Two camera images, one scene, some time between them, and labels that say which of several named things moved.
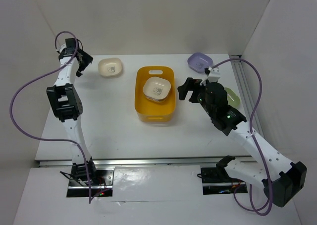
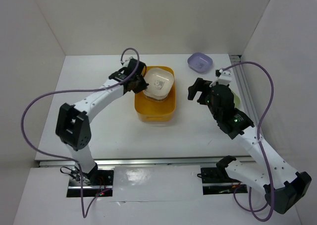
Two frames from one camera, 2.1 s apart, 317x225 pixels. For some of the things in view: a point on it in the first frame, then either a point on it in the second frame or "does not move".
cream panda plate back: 110,67 -> 160,82
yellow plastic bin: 147,111 does not move
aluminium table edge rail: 144,162 does not move
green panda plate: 233,98 does not move
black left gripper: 87,59 -> 141,86
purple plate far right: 199,61 does not move
